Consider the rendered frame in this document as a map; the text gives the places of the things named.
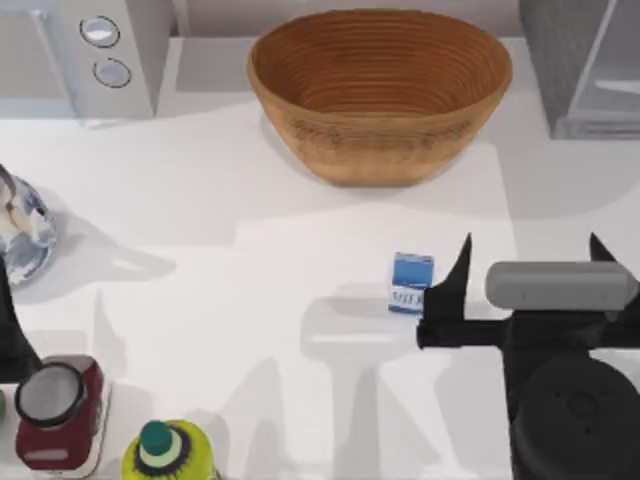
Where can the blue and white milk carton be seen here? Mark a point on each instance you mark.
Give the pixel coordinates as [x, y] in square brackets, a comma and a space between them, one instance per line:
[407, 282]

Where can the pale grey rounded box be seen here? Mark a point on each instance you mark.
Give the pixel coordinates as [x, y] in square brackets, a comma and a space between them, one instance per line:
[555, 287]

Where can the brown wooden basket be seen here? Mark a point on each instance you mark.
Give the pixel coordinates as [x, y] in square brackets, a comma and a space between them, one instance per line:
[380, 130]

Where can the green bottle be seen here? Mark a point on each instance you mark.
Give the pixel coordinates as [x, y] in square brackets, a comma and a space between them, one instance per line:
[170, 455]

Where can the red cup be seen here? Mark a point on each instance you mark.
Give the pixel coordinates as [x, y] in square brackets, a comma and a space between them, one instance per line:
[65, 425]

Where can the small microwave knob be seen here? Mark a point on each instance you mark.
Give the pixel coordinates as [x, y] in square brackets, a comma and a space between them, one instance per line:
[112, 72]

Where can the blue and white teapot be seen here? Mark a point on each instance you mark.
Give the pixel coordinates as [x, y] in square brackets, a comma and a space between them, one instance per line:
[22, 235]

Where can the pale microwave oven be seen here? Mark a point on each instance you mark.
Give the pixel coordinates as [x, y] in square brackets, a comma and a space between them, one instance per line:
[60, 95]

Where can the large microwave knob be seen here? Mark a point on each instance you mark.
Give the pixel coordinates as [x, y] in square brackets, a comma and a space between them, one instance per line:
[99, 31]

